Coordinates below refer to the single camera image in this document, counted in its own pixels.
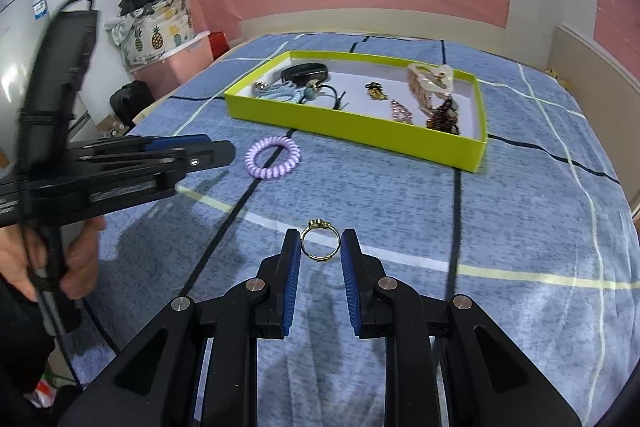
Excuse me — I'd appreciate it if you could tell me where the purple coil hair tie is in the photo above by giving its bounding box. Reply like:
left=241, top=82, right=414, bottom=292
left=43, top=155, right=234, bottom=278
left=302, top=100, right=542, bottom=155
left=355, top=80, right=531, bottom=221
left=246, top=136, right=302, bottom=180

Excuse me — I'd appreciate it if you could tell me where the pineapple print storage bag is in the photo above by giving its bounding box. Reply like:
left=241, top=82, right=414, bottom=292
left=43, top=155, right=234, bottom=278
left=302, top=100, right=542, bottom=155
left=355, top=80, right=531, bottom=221
left=106, top=0, right=195, bottom=70

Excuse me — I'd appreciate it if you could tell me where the light blue coil hair tie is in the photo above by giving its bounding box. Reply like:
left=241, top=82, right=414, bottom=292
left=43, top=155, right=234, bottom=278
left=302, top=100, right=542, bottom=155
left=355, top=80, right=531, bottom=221
left=252, top=82, right=306, bottom=105

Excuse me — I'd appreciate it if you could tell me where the pink rhinestone hair clip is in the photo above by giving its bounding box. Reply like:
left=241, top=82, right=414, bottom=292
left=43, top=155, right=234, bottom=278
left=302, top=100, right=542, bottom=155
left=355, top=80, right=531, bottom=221
left=389, top=99, right=415, bottom=125

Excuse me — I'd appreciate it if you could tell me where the translucent beige chain bracelet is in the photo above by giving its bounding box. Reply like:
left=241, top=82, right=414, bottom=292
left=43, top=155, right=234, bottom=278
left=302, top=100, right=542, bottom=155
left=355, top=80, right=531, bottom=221
left=406, top=63, right=457, bottom=112

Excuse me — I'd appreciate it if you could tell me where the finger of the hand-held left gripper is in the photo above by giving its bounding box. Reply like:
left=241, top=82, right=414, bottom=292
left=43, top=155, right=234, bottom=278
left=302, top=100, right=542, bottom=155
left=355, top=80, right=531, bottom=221
left=70, top=134, right=213, bottom=156
left=80, top=142, right=237, bottom=175

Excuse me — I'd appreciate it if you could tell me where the green cardboard box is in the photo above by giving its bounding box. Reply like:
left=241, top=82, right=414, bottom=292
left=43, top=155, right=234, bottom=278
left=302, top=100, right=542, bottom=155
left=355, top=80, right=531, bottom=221
left=223, top=50, right=488, bottom=172

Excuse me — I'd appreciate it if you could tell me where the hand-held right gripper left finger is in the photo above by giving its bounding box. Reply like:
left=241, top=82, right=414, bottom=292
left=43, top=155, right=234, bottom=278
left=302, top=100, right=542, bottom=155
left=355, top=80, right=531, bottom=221
left=57, top=228, right=302, bottom=427

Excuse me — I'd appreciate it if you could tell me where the yellow pineapple bedsheet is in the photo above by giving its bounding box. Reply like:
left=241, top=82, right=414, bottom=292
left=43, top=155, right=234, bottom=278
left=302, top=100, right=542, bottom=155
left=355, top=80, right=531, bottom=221
left=542, top=66, right=576, bottom=92

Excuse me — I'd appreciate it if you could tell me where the open cardboard box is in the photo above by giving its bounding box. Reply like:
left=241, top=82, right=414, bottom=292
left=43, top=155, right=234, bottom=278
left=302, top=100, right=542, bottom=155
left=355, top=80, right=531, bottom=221
left=95, top=114, right=128, bottom=138

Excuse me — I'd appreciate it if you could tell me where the person's left hand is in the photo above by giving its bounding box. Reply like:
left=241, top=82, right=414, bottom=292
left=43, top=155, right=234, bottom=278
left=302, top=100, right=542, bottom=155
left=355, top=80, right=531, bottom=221
left=0, top=216, right=106, bottom=303

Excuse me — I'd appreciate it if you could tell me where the black backpack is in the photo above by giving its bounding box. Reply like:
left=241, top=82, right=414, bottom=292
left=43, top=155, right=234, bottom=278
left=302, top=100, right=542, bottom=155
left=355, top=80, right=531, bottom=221
left=109, top=81, right=155, bottom=125

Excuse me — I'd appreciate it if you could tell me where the white appliance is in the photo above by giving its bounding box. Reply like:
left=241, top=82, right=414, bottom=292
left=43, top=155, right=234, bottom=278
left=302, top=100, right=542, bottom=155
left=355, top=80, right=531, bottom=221
left=0, top=0, right=91, bottom=168

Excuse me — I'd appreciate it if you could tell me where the pink plastic storage bin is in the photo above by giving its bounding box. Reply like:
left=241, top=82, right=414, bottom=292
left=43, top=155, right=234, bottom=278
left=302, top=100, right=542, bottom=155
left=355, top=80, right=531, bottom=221
left=125, top=31, right=213, bottom=88

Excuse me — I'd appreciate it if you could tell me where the beige headboard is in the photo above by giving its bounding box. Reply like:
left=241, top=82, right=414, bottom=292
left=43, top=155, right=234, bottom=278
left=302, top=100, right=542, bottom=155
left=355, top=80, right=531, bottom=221
left=550, top=24, right=640, bottom=218

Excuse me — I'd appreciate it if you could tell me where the gold ring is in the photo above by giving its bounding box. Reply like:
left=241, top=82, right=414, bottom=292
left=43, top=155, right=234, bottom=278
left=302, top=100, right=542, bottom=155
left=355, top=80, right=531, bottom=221
left=300, top=218, right=343, bottom=264

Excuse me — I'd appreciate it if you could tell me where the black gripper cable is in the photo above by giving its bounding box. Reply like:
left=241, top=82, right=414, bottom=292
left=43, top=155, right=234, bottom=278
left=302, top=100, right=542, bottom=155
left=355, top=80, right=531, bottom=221
left=15, top=0, right=98, bottom=390

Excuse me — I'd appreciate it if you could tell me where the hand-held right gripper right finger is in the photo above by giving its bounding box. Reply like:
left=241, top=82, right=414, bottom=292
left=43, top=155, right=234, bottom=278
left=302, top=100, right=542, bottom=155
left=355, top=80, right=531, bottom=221
left=340, top=228, right=583, bottom=427

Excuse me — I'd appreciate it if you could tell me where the dark purple bead bracelet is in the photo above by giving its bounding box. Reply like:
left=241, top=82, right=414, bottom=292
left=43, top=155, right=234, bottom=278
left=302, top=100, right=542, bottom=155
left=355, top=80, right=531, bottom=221
left=425, top=97, right=461, bottom=136

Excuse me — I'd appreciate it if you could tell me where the person's dark clothing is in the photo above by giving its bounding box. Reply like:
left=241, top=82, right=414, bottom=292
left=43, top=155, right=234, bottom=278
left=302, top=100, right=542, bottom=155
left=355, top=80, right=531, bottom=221
left=0, top=279, right=83, bottom=427

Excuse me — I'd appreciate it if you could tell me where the red box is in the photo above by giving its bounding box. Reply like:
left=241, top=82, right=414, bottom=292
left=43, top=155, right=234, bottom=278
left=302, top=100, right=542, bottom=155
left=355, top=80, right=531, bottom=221
left=207, top=31, right=230, bottom=60

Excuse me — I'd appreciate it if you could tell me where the colourful plastic bag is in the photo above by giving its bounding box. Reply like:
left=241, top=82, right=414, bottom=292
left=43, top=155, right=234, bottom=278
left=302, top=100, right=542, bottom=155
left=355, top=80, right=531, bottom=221
left=30, top=369, right=66, bottom=408

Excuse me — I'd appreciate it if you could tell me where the black bangle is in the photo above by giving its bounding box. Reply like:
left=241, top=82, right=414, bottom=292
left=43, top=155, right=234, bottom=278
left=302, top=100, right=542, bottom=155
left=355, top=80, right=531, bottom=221
left=280, top=63, right=330, bottom=86

